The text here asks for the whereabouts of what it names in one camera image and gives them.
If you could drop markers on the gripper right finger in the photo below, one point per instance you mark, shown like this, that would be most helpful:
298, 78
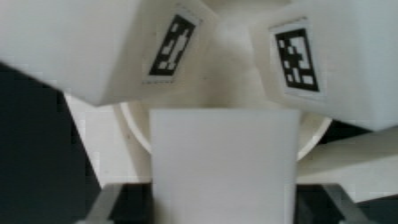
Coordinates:
323, 205

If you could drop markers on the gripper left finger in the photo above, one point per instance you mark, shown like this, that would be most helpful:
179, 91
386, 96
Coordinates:
123, 205

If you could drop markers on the white stool leg with tags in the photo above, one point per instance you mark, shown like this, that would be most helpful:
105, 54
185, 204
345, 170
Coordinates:
325, 53

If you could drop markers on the white U-shaped obstacle wall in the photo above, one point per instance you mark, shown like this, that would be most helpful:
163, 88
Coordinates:
343, 157

